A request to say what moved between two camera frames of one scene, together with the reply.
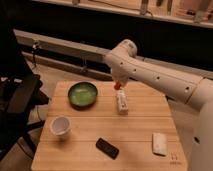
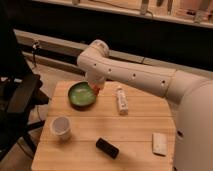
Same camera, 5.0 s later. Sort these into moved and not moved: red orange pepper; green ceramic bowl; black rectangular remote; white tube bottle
Moved: red orange pepper
Not moved: green ceramic bowl; black rectangular remote; white tube bottle
